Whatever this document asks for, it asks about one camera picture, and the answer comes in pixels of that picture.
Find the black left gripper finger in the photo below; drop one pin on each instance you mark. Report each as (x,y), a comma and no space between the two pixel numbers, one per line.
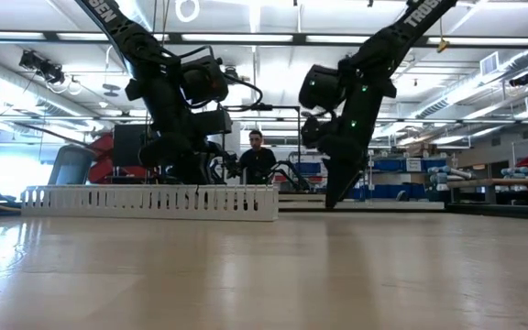
(168,153)
(210,169)

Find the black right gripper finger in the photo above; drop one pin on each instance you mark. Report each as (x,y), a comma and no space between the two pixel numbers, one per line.
(328,183)
(344,176)

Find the black background robot arm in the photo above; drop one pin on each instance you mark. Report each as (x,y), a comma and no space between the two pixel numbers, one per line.
(227,160)
(291,174)

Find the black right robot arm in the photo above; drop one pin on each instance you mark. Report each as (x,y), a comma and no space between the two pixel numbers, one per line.
(401,32)

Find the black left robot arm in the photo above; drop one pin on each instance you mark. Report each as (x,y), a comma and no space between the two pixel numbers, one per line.
(122,32)

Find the wooden background table board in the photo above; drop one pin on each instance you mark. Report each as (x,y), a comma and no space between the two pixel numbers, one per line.
(300,197)

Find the black monitor screen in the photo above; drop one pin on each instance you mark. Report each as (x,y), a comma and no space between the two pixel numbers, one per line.
(126,146)

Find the shelf rack with blue bins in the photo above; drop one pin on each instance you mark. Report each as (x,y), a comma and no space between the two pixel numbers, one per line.
(388,165)

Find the person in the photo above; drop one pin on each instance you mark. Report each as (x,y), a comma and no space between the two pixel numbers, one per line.
(257,165)

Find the grey chair back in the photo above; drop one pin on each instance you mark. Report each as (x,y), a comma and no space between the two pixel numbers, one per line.
(69,167)

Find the yellow hanging tag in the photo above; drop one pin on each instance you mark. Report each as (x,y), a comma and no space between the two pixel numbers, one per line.
(443,46)

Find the white ceiling vent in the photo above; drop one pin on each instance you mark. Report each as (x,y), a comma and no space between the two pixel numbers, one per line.
(489,63)

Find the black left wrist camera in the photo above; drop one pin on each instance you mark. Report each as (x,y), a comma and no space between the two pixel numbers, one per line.
(211,123)

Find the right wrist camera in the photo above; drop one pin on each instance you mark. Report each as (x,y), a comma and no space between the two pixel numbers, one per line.
(316,133)

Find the black gantry frame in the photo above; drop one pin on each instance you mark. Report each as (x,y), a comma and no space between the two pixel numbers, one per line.
(287,108)

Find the round black ceiling camera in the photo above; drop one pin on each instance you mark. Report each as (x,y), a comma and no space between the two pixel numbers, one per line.
(234,73)

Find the small black ceiling camera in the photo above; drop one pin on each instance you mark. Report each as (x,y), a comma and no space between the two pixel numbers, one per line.
(520,80)

